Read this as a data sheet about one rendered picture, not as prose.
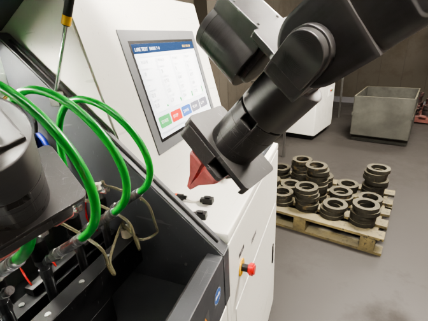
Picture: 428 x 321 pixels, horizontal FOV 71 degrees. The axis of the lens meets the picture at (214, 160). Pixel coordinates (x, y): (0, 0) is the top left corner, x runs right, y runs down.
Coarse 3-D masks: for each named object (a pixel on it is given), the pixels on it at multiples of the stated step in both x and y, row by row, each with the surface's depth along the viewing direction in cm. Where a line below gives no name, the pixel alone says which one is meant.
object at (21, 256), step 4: (32, 240) 32; (28, 244) 32; (32, 244) 33; (20, 248) 33; (24, 248) 33; (28, 248) 33; (32, 248) 33; (20, 252) 33; (24, 252) 33; (28, 252) 33; (16, 256) 34; (20, 256) 34; (24, 256) 34; (28, 256) 34; (12, 260) 35; (16, 260) 35; (20, 260) 34; (24, 260) 35; (16, 264) 35
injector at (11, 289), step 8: (0, 288) 46; (8, 288) 45; (0, 296) 45; (8, 296) 46; (0, 304) 47; (8, 304) 48; (0, 312) 47; (8, 312) 48; (8, 320) 48; (16, 320) 49
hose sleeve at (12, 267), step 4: (16, 252) 36; (12, 256) 35; (4, 260) 36; (8, 260) 35; (0, 264) 37; (4, 264) 36; (8, 264) 35; (12, 264) 35; (20, 264) 36; (0, 268) 37; (4, 268) 36; (8, 268) 36; (12, 268) 36; (16, 268) 36; (0, 272) 37; (4, 272) 37; (8, 272) 37; (0, 276) 38; (4, 276) 39
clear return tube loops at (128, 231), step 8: (104, 184) 67; (88, 200) 61; (144, 200) 65; (104, 208) 60; (120, 216) 59; (152, 216) 66; (64, 224) 54; (120, 224) 69; (128, 224) 59; (128, 232) 71; (88, 240) 53; (136, 240) 61; (144, 240) 68; (112, 248) 63; (104, 256) 53; (112, 272) 55
